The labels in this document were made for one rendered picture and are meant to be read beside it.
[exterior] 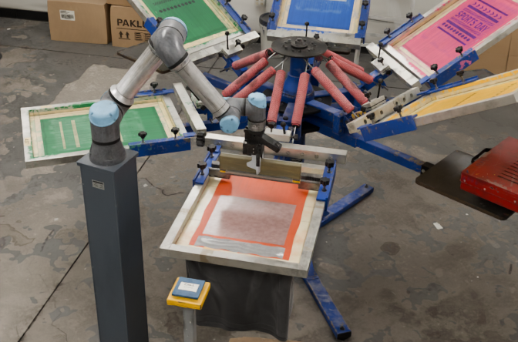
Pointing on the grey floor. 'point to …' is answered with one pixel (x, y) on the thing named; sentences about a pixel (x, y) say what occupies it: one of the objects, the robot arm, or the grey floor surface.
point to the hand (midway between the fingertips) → (260, 169)
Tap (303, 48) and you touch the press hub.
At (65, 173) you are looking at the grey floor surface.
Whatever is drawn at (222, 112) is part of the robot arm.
